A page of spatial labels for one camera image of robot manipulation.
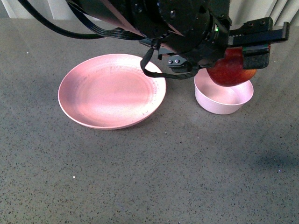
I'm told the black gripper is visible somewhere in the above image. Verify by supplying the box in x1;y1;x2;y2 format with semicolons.
158;17;290;73

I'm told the red apple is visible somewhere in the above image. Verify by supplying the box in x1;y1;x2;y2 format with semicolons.
207;48;257;87

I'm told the pink bowl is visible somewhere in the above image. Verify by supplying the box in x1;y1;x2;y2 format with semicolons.
194;69;254;115

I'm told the pink plate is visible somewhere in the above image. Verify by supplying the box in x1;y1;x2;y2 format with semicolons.
58;54;166;130

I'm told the white curtain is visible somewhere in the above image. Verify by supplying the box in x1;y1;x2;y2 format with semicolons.
0;0;299;27

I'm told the black wrapped wrist cable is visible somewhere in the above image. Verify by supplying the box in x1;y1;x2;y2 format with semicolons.
139;39;201;80

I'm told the black cable bundle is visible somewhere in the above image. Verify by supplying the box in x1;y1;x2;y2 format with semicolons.
18;0;145;41

